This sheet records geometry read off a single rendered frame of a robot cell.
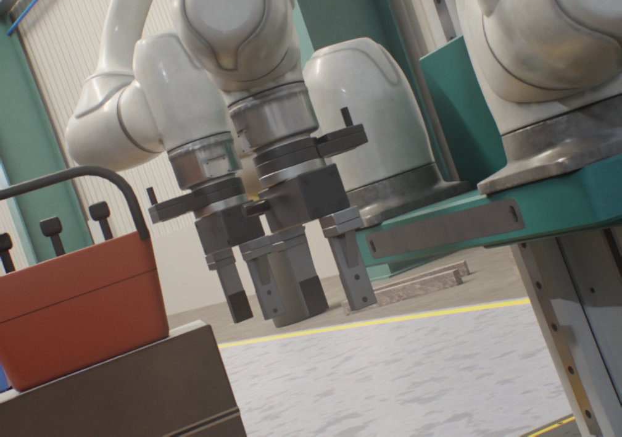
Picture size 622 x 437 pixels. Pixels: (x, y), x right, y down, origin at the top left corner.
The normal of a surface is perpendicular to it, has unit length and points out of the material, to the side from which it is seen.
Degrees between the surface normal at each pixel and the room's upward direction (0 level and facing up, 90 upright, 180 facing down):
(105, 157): 124
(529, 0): 95
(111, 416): 90
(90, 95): 60
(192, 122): 108
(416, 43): 90
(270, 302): 90
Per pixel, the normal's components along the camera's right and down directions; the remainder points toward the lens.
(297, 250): 0.36, -0.14
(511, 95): -0.62, 0.74
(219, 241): -0.88, 0.29
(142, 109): -0.71, 0.23
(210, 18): 0.00, 0.08
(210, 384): 0.16, -0.07
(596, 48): -0.04, 0.91
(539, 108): -0.55, 0.20
